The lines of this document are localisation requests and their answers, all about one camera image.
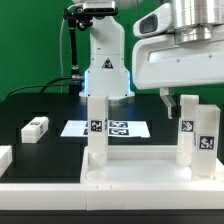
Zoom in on fiducial marker sheet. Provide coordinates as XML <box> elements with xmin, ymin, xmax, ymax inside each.
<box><xmin>61</xmin><ymin>120</ymin><xmax>150</xmax><ymax>138</ymax></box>

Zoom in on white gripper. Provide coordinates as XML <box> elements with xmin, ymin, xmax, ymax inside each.
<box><xmin>132</xmin><ymin>2</ymin><xmax>224</xmax><ymax>119</ymax></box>

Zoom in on black cable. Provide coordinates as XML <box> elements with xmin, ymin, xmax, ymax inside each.
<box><xmin>5</xmin><ymin>77</ymin><xmax>83</xmax><ymax>99</ymax></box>

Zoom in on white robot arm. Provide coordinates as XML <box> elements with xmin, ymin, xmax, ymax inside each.
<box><xmin>72</xmin><ymin>0</ymin><xmax>224</xmax><ymax>118</ymax></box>

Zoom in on black camera on stand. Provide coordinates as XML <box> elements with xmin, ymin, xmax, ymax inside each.
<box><xmin>61</xmin><ymin>1</ymin><xmax>118</xmax><ymax>95</ymax></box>

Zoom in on white left fence block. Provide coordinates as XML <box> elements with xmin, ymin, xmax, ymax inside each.
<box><xmin>0</xmin><ymin>145</ymin><xmax>13</xmax><ymax>177</ymax></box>

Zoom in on white front fence rail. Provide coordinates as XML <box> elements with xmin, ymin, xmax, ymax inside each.
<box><xmin>0</xmin><ymin>181</ymin><xmax>224</xmax><ymax>211</ymax></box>

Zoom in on white desk top tray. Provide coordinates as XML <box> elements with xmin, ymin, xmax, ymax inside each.
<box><xmin>80</xmin><ymin>145</ymin><xmax>224</xmax><ymax>184</ymax></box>

